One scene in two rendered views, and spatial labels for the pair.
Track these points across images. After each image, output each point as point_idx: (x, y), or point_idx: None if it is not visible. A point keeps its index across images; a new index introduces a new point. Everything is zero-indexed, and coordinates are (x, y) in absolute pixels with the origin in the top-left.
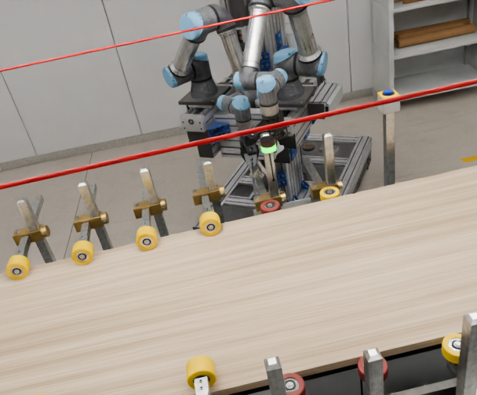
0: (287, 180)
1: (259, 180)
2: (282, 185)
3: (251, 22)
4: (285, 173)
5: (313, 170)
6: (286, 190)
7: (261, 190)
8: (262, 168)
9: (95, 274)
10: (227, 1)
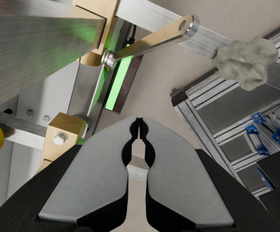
0: (274, 142)
1: (212, 47)
2: (277, 132)
3: None
4: None
5: (135, 174)
6: (268, 132)
7: (157, 16)
8: (153, 38)
9: None
10: None
